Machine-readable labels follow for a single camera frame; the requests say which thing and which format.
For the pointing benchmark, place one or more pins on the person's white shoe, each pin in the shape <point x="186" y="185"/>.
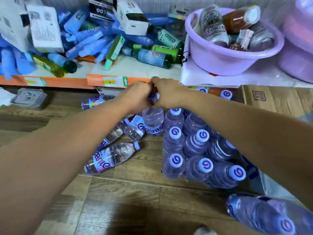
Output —
<point x="204" y="231"/>

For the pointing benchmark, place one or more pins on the pile of blue tubes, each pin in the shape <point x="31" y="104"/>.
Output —
<point x="85" y="44"/>

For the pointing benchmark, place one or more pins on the small purple plastic basin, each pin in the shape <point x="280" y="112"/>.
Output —
<point x="220" y="63"/>

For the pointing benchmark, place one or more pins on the yellow green bottle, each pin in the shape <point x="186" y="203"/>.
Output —
<point x="49" y="66"/>

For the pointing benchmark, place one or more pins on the dark bottle mint label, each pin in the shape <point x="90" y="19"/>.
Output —
<point x="168" y="37"/>

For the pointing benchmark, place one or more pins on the silver patterned can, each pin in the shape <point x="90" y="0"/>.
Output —
<point x="261" y="39"/>

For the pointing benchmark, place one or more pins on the orange flat packet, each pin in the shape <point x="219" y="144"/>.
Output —
<point x="85" y="58"/>

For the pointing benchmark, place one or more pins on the person's left hand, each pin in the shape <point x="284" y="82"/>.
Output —
<point x="135" y="97"/>

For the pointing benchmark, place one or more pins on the small white red box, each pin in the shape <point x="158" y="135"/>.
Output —
<point x="244" y="37"/>

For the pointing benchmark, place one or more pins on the brown carton purple print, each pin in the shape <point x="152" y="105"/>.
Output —
<point x="276" y="100"/>

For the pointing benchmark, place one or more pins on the small white blister pack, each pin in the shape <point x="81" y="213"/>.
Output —
<point x="179" y="10"/>

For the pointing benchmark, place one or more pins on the pink plastic basin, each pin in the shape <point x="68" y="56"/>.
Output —
<point x="300" y="34"/>

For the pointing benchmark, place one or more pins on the small brown packet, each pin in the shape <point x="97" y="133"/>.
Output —
<point x="236" y="46"/>

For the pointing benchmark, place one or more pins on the brown drink bottle white cap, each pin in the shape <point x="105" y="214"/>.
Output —
<point x="237" y="20"/>

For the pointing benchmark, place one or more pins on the white plastic sheet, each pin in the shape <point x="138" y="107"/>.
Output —
<point x="6" y="96"/>

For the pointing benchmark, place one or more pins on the pile of water bottles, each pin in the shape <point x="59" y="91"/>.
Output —
<point x="173" y="166"/>

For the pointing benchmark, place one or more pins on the green white slim box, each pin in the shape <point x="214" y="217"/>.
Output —
<point x="115" y="48"/>

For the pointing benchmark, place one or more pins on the clear plastic lid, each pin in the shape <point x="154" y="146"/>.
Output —
<point x="29" y="97"/>

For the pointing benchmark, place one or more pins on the dark bottle green label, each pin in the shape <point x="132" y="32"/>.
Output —
<point x="163" y="50"/>

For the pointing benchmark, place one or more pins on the water bottle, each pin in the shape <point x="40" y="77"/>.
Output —
<point x="152" y="119"/>

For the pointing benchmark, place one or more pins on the white printed carton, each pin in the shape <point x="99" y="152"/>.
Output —
<point x="12" y="21"/>
<point x="45" y="29"/>

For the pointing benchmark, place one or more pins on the person's right hand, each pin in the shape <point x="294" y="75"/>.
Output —
<point x="171" y="95"/>

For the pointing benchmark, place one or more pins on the price label green arrow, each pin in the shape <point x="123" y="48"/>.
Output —
<point x="115" y="81"/>
<point x="35" y="81"/>

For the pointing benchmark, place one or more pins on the person's right forearm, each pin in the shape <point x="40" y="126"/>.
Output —
<point x="256" y="139"/>

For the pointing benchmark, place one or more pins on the white orange-edged store shelf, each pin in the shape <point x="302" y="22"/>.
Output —
<point x="137" y="68"/>

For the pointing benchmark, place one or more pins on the dark bottle blue label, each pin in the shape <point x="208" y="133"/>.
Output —
<point x="151" y="58"/>

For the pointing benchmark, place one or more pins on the person's left forearm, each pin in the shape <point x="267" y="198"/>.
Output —
<point x="49" y="163"/>

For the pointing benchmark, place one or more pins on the blue bottle dark cap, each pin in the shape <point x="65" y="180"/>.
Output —
<point x="61" y="61"/>

